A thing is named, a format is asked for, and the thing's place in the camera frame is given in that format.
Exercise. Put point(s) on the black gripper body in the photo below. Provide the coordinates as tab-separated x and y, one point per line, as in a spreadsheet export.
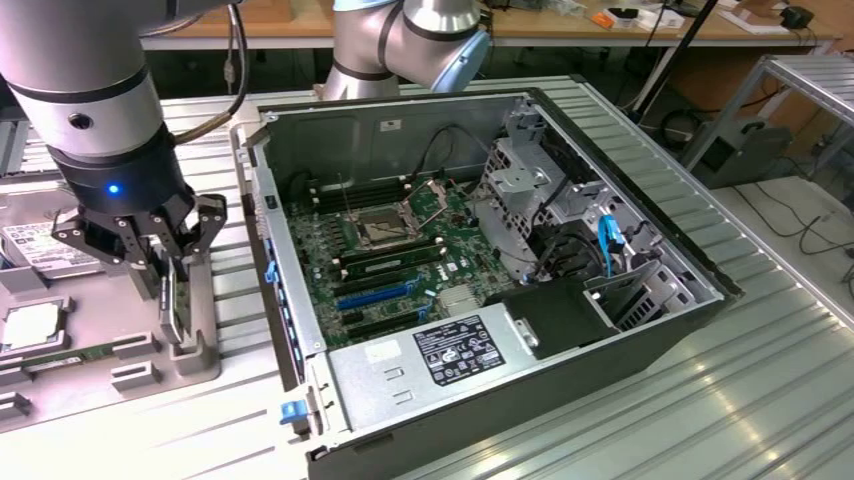
127	175

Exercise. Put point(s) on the Nvidia graphics card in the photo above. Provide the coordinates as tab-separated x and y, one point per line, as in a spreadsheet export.
175	310

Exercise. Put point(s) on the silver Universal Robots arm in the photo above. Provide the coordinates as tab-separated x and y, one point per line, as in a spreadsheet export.
80	90

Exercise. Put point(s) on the silver hard disk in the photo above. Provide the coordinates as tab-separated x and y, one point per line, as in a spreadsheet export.
27	245

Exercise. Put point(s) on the blue card retention latch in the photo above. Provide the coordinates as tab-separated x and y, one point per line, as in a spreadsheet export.
270	276

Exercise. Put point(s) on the grey parts rack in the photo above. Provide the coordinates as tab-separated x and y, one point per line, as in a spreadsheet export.
87	320

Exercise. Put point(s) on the silver CPU chip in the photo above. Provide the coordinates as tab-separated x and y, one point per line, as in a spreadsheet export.
30	327

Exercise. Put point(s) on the thin socket locking lever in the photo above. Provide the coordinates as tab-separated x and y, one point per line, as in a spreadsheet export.
346	197

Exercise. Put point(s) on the black RAM slot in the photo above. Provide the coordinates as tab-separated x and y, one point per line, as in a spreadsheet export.
374	194
374	188
390	253
387	248
374	182
374	200

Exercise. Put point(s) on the green RAM stick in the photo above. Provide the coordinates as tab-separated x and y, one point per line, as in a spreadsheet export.
67	360
394	260

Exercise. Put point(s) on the CPU socket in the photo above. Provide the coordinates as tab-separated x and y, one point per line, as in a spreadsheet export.
383	230

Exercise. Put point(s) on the long black expansion slot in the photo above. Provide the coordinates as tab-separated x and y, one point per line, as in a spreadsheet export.
370	286
374	338
387	323

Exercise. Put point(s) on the short black expansion slot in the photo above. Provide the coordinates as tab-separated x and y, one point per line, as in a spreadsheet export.
354	316

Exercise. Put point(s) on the blue expansion slot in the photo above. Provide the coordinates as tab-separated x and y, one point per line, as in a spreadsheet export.
374	298

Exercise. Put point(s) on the silver socket cover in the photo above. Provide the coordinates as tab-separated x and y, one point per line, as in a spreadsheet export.
430	202

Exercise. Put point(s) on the green motherboard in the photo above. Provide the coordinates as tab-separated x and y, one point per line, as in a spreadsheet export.
467	260

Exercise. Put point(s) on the blue case latch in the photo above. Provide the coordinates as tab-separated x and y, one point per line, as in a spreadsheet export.
288	412

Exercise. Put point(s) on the silver chipset heatsink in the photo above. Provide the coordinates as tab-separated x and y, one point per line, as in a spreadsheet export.
457	298

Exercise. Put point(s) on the grey power supply unit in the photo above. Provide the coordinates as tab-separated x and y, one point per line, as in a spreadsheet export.
374	380

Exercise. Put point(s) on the black plastic air shroud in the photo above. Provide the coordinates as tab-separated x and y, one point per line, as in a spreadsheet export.
554	320

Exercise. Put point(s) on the wooden desk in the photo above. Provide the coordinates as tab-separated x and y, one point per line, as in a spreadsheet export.
547	27

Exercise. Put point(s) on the silver slotted disk bay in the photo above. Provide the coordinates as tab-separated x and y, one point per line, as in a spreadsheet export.
641	300

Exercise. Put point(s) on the black open PC case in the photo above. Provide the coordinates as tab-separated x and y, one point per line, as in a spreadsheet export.
654	360

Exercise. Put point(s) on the orange and white box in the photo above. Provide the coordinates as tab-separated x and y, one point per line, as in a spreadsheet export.
614	19

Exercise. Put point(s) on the black stand pole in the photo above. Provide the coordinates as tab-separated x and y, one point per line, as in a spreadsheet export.
674	55

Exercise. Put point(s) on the black equipment box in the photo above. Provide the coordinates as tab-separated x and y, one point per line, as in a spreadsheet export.
747	150

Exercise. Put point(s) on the black power adapter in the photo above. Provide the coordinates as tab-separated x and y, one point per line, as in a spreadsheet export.
795	17

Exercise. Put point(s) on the metal frame table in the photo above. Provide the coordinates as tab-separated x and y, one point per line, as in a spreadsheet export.
810	75

